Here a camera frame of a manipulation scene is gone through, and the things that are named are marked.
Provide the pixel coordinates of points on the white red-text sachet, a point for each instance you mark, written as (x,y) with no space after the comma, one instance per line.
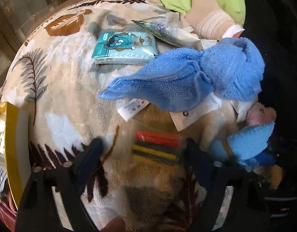
(241,108)

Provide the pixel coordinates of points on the small blue cloth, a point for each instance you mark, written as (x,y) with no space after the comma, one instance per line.
(246,146)

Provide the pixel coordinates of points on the red foil snack bag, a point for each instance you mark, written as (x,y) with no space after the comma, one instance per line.
(8,212)

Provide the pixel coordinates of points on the left hand thumb tip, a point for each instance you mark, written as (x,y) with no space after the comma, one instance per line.
(115,225)

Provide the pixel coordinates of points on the pink plush toy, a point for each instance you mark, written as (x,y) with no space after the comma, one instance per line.
(260,115)

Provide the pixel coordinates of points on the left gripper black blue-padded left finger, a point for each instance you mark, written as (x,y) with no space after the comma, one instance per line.
(37,210)

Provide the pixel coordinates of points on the white printed sachet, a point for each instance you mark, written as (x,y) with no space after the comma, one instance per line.
(181,120)

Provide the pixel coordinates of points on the blue knotted towel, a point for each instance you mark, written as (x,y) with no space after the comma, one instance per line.
(180,79)

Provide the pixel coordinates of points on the bag of coloured sticks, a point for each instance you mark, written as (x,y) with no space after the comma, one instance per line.
(158,148)

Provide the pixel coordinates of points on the teal cartoon tissue pack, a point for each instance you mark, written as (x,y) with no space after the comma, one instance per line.
(136,48)

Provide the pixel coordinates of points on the white green-print snack bag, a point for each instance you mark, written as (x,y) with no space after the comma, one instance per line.
(176,36)

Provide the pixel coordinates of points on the yellow-taped white foam box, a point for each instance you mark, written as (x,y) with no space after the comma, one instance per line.
(14,148)

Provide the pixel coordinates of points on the beige striped sock foot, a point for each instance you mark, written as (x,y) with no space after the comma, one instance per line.
(211,22)

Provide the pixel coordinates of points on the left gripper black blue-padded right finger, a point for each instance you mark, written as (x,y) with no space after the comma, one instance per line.
(247,210)

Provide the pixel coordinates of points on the leaf-pattern fleece blanket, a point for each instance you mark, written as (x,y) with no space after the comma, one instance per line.
(55,79)

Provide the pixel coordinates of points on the black trouser leg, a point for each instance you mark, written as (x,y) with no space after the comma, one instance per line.
(272,27)

